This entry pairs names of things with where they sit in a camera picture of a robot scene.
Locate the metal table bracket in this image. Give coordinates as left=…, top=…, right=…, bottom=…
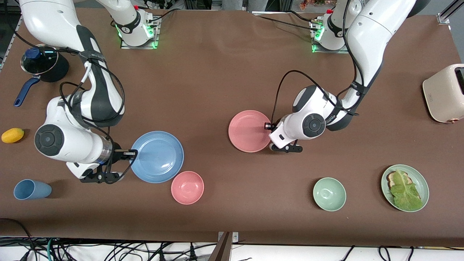
left=217, top=231, right=239, bottom=243

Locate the green bowl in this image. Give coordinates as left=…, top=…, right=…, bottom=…
left=313, top=177, right=347, bottom=212

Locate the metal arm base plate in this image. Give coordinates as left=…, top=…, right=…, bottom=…
left=311, top=20, right=350, bottom=54
left=120, top=16, right=160, bottom=50

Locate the colourful toy food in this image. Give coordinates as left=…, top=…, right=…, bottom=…
left=299, top=0, right=329, bottom=10

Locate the glass lid with blue knob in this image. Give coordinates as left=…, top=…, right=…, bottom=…
left=20, top=44, right=59, bottom=76

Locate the green plate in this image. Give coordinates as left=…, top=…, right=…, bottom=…
left=381, top=164, right=430, bottom=213

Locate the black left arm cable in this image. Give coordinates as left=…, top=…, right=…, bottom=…
left=272, top=0, right=365, bottom=126

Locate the aluminium frame profile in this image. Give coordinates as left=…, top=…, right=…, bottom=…
left=436, top=0, right=464, bottom=25

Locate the green lettuce leaf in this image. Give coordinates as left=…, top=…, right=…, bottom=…
left=389, top=169, right=424, bottom=211

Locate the blue cup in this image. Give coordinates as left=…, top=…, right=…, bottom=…
left=13, top=179, right=53, bottom=200

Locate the yellow mango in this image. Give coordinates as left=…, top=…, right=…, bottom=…
left=1, top=128, right=25, bottom=144

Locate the pink bowl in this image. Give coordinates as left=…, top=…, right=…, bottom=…
left=171, top=171, right=205, bottom=205

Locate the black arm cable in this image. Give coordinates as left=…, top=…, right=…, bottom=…
left=272, top=0, right=365, bottom=126
left=3, top=0, right=126, bottom=182

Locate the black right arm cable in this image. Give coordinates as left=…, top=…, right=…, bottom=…
left=3, top=0, right=126, bottom=182

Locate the black base cable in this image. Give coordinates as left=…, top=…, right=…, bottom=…
left=147, top=8, right=179, bottom=28
left=253, top=11, right=321, bottom=32

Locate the beige toaster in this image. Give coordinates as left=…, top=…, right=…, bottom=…
left=422, top=63, right=464, bottom=124

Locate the black floor cable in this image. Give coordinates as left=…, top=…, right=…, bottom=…
left=0, top=217, right=37, bottom=261

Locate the blue plate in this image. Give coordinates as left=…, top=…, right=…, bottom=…
left=130, top=130, right=185, bottom=184

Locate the pink plate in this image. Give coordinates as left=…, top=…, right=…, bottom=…
left=228, top=110, right=273, bottom=153

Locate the brown wooden bar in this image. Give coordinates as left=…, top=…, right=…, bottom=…
left=208, top=232, right=233, bottom=261

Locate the toast slice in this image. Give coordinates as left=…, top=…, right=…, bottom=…
left=386, top=171, right=412, bottom=190

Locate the black pot with blue handle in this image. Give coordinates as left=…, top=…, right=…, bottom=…
left=13, top=44, right=70, bottom=108

